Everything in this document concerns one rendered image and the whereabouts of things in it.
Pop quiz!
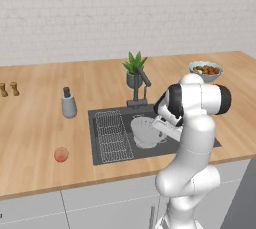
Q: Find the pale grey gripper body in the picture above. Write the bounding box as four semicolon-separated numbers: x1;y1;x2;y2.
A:
151;115;184;143

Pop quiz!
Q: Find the white colander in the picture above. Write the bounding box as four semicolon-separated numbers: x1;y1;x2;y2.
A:
130;114;168;149

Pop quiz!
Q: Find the dark grey sink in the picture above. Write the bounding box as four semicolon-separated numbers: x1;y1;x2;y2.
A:
87;104;223;167

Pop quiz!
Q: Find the dark grey faucet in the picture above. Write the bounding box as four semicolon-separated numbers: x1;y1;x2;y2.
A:
126;67;153;108

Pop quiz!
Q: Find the peach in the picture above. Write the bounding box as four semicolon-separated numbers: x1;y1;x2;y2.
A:
53;146;70;164

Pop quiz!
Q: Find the grey bowl of fruit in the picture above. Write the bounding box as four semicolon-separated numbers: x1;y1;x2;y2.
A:
188;60;225;83

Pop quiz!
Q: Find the green plant in grey pot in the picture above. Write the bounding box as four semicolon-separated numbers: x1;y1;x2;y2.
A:
122;51;149;89

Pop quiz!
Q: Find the pale grey cupboard door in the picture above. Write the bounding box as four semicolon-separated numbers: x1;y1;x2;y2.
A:
194;158;252;229
65;195;169;229
0;213;72;229

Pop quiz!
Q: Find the pale grey drawer front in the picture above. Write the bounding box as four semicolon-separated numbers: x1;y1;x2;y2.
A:
60;183;162;215
0;191;67;226

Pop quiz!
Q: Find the grey bottle with black cap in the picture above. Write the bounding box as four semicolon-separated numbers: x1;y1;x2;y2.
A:
61;86;79;120

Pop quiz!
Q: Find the dark grey side panel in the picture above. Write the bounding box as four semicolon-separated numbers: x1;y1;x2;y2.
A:
228;158;256;229

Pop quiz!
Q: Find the wooden shaker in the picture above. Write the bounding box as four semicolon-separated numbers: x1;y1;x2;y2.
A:
9;81;21;97
0;82;9;98

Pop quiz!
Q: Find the wire rack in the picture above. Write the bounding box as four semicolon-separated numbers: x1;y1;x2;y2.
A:
94;109;135;165

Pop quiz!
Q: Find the grey cupboard handle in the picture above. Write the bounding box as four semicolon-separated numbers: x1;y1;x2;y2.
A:
150;205;158;229

